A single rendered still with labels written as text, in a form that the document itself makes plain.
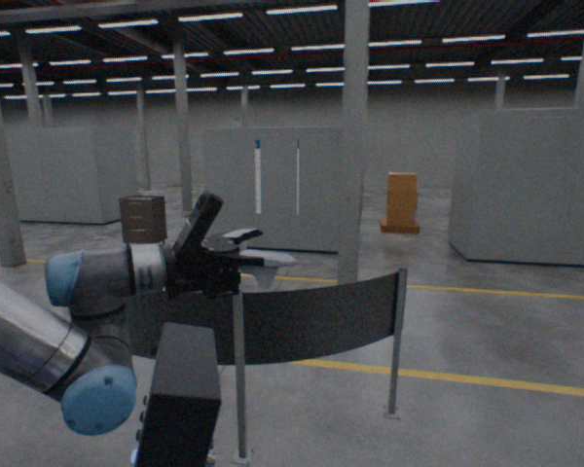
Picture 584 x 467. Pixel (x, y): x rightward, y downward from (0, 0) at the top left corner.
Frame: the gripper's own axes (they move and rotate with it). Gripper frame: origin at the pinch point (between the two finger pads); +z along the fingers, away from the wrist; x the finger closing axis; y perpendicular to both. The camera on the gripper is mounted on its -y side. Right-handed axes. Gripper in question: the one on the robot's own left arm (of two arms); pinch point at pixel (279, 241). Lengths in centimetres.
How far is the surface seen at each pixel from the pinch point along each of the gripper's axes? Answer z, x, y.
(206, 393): -15.6, 8.5, 21.3
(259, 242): 203, -497, 201
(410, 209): 542, -500, 164
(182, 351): -16.9, -4.5, 22.0
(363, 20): 227, -301, -111
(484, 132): 467, -313, -6
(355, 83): 223, -297, -51
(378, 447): 97, -57, 155
